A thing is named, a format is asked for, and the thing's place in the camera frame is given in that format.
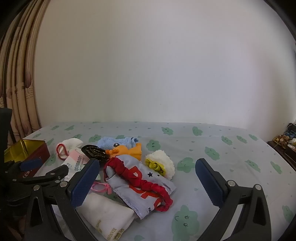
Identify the red tin box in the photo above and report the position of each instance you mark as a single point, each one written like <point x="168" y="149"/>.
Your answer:
<point x="25" y="149"/>

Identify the grey cloth with red print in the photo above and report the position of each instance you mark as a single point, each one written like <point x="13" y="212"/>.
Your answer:
<point x="129" y="162"/>

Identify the white and red plush roll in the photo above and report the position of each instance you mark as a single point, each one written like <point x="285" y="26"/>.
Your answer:
<point x="71" y="143"/>

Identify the white fluffy scrunchie yellow flower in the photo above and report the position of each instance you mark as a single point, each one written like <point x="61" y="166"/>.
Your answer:
<point x="164" y="162"/>

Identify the light blue small towel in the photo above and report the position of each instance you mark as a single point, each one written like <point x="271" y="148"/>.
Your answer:
<point x="108" y="142"/>

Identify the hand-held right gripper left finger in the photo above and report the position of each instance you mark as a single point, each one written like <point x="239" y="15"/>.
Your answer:
<point x="84" y="183"/>

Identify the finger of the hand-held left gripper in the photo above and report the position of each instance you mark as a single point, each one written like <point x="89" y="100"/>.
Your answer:
<point x="31" y="164"/>
<point x="50" y="175"/>

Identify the white towel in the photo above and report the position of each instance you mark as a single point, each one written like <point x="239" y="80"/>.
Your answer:
<point x="104" y="210"/>

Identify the dark wooden nightstand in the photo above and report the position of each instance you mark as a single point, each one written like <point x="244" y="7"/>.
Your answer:
<point x="284" y="155"/>

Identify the pink and white tissue packet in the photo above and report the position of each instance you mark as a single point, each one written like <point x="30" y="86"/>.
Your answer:
<point x="75" y="162"/>

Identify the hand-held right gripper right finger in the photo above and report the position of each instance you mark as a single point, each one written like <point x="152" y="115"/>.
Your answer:
<point x="209" y="183"/>

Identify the dark brown hair clip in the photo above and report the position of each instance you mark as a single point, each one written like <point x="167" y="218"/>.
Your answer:
<point x="94" y="151"/>

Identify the beige patterned curtain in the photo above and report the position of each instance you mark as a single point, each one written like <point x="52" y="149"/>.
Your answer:
<point x="20" y="92"/>

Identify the red and white plush toy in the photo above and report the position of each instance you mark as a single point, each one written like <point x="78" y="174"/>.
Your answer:
<point x="118" y="165"/>

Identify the orange squishy animal toy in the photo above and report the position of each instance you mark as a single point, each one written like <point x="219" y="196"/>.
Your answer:
<point x="129" y="153"/>

